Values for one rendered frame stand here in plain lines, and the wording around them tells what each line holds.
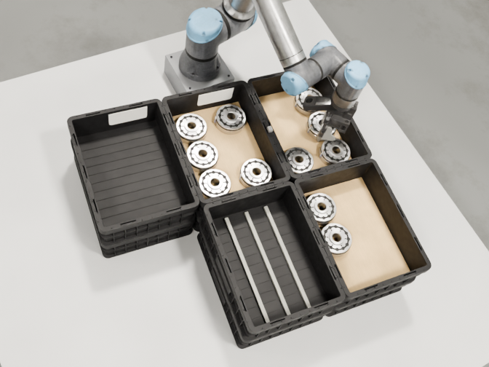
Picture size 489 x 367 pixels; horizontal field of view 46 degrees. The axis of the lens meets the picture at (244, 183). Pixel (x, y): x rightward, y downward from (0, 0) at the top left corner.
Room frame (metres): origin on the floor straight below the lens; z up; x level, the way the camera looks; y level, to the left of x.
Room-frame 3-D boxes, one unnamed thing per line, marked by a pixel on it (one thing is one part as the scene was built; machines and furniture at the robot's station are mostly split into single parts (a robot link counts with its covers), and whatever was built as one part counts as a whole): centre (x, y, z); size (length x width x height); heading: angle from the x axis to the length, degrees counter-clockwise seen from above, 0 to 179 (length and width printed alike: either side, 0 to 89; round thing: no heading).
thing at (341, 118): (1.20, -0.21, 0.99); 0.09 x 0.08 x 0.12; 91
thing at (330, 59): (1.24, -0.11, 1.15); 0.11 x 0.11 x 0.08; 60
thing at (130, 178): (0.80, 0.34, 0.87); 0.40 x 0.30 x 0.11; 39
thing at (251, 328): (0.68, -0.15, 0.92); 0.40 x 0.30 x 0.02; 39
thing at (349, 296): (0.87, -0.38, 0.92); 0.40 x 0.30 x 0.02; 39
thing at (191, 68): (1.34, 0.30, 0.85); 0.15 x 0.15 x 0.10
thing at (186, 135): (1.04, 0.23, 0.86); 0.10 x 0.10 x 0.01
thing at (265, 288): (0.68, -0.15, 0.87); 0.40 x 0.30 x 0.11; 39
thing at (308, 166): (1.06, -0.14, 0.86); 0.10 x 0.10 x 0.01
